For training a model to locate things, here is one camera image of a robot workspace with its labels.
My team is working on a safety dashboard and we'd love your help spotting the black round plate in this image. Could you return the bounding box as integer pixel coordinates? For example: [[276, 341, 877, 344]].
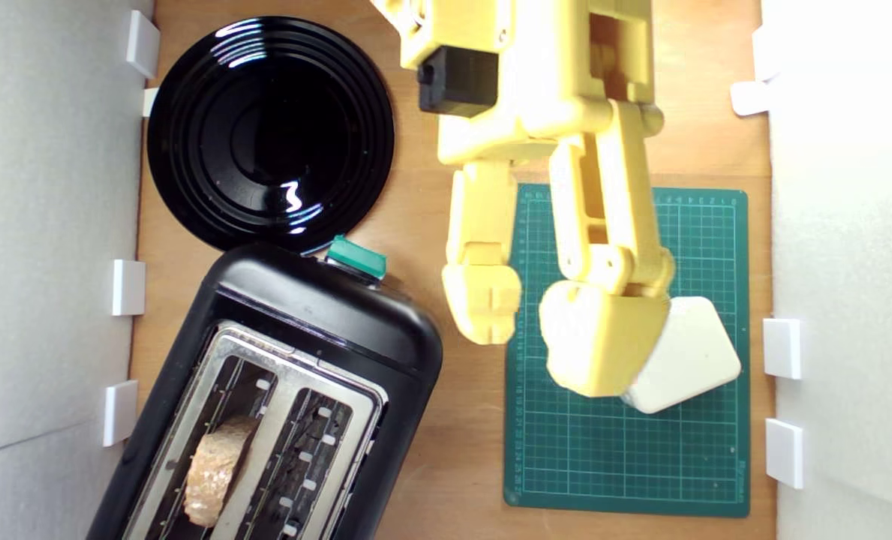
[[146, 16, 396, 254]]

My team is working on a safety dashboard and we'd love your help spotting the brown bread slice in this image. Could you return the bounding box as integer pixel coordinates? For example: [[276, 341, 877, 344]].
[[183, 415, 261, 527]]

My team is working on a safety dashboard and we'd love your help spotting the green cutting mat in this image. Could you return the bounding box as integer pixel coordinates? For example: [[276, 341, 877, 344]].
[[503, 183, 751, 518]]

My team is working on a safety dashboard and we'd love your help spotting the black two-slot toaster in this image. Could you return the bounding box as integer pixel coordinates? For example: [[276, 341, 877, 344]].
[[86, 241, 445, 540]]

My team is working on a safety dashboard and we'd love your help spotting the white rounded block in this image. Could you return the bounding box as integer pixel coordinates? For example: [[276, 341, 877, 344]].
[[622, 295, 743, 415]]

